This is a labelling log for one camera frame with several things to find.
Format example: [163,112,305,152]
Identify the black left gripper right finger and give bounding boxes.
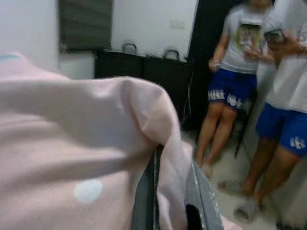
[186,159,225,230]

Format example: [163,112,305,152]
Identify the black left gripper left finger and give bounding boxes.
[131,143,164,230]

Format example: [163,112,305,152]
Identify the pink patterned pillow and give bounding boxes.
[0,51,243,230]

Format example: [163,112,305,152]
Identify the black low cabinet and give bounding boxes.
[94,47,193,131]

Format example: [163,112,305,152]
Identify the person white shirt blue shorts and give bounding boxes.
[195,0,276,179]
[217,0,307,224]

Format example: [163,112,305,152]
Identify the black tall door panel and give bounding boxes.
[187,0,243,132]

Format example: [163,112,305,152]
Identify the dark window blind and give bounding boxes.
[58,0,114,54]

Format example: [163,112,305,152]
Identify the thin grey hanging cable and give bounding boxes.
[183,70,194,124]

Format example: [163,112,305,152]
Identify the grey arched handle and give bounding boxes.
[164,47,181,60]
[121,40,138,54]

